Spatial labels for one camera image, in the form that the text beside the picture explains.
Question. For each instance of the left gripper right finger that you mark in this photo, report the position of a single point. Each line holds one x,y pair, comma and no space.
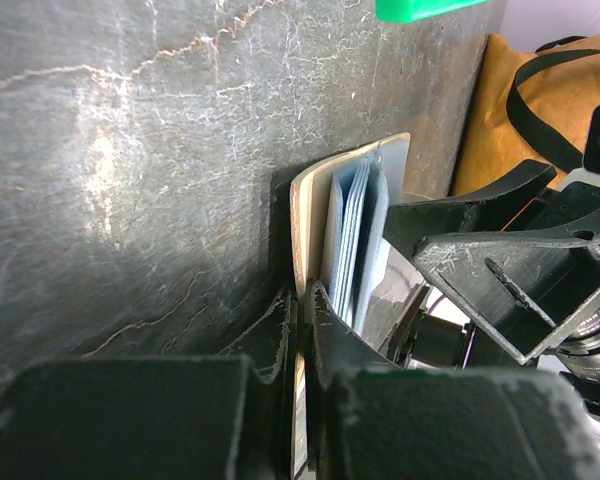
368,418

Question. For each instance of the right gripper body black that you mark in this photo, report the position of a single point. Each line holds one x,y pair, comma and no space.
580,310

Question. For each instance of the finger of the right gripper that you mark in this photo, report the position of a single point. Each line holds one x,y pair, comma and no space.
510,290
488,209

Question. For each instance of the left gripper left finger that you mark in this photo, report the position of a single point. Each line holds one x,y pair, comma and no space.
223,416

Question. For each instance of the beige leather card holder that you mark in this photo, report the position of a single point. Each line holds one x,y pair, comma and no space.
338,207

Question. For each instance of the green plastic bin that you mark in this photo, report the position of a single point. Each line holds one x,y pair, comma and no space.
410,11

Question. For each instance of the mustard canvas tote bag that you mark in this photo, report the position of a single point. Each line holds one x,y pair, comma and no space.
529,106

